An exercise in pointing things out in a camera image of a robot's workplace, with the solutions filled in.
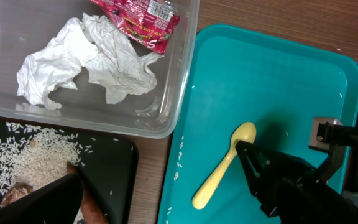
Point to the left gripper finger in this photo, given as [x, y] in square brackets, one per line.
[57, 202]

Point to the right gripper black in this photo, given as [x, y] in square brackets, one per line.
[292, 189]

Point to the yellow plastic spoon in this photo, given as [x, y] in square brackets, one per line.
[246, 132]

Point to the brown sausage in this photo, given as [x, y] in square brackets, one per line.
[91, 211]

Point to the white napkin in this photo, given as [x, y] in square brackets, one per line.
[93, 43]

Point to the red snack wrapper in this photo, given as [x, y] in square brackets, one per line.
[148, 22]

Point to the brown food piece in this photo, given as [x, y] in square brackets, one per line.
[15, 193]

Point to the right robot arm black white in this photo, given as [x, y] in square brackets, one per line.
[291, 188]

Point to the spilled white rice pile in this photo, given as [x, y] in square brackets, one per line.
[36, 156]

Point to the black tray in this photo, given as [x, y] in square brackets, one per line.
[109, 171]

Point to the teal serving tray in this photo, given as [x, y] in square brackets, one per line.
[236, 76]

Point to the clear plastic bin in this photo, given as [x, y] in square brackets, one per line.
[27, 26]

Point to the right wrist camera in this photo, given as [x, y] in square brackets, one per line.
[321, 131]

